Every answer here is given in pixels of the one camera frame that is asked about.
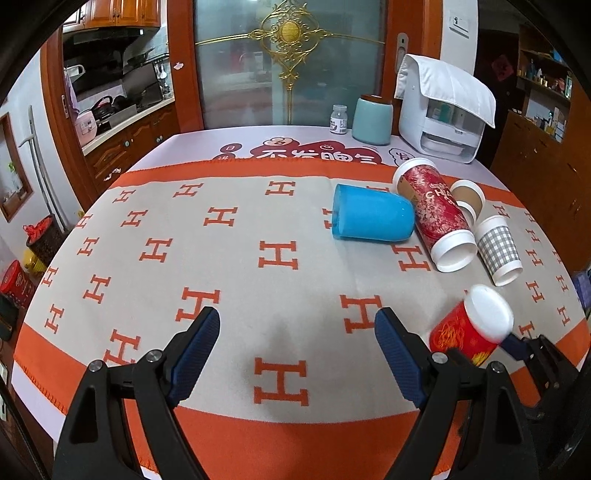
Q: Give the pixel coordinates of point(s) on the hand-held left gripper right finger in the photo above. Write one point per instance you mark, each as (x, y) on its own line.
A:
(400, 357)

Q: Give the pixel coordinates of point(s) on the grey checkered paper cup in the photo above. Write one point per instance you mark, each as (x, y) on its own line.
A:
(499, 251)

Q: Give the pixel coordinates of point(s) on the small white bottle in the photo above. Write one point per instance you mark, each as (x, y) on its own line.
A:
(339, 121)

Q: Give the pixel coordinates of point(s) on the red round tin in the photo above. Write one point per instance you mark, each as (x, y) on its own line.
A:
(16, 282)

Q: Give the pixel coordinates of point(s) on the metal mop pole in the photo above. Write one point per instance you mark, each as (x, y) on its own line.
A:
(41, 166)

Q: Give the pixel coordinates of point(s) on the wooden wall shelf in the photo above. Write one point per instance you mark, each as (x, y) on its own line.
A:
(547, 83)

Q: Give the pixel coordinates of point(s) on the wooden lower kitchen cabinet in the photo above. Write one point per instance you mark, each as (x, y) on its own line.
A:
(134, 143)

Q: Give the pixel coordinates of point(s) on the frosted glass door gold ornament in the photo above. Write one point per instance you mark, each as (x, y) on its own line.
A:
(288, 74)

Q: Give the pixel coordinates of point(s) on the blue plastic cup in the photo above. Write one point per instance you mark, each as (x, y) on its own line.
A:
(371, 213)

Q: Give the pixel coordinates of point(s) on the pink rice cooker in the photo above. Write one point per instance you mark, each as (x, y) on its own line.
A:
(86, 129)

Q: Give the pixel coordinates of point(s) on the small brown paper cup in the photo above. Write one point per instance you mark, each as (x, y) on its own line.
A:
(471, 196)

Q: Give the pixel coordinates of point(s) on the printed white tablecloth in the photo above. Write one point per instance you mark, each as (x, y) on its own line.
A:
(194, 145)

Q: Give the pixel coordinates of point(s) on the range hood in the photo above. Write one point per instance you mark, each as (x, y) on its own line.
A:
(113, 37)

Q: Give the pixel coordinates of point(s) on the yellow object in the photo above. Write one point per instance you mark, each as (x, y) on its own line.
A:
(33, 264)

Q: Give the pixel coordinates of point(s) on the orange beige patterned blanket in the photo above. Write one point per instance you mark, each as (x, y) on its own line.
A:
(194, 240)

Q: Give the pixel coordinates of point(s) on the wooden upper kitchen cabinets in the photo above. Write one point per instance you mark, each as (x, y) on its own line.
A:
(115, 11)

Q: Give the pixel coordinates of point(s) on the wooden sideboard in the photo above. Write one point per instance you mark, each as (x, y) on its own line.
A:
(545, 180)

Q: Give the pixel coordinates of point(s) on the white cloth cover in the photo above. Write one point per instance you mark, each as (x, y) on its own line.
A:
(445, 78)

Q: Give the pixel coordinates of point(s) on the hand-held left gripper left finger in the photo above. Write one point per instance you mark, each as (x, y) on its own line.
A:
(199, 347)

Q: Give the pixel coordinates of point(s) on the white countertop appliance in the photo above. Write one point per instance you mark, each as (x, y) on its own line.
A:
(431, 136)

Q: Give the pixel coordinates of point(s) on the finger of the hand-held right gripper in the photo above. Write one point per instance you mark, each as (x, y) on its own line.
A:
(513, 346)

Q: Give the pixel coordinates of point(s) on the red paper cup white base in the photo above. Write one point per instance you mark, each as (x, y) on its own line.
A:
(466, 330)

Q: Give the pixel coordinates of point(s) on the wooden framed window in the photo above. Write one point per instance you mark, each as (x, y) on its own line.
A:
(14, 184)

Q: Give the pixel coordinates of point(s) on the dark basket red cloth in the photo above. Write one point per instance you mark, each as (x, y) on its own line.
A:
(44, 240)

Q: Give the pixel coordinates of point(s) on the teal canister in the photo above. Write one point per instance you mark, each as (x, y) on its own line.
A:
(371, 121)

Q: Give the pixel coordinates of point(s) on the white wall box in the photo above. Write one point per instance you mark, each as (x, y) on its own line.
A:
(459, 25)

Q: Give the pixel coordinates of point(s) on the tall red patterned paper cup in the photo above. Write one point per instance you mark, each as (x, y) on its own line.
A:
(436, 207)

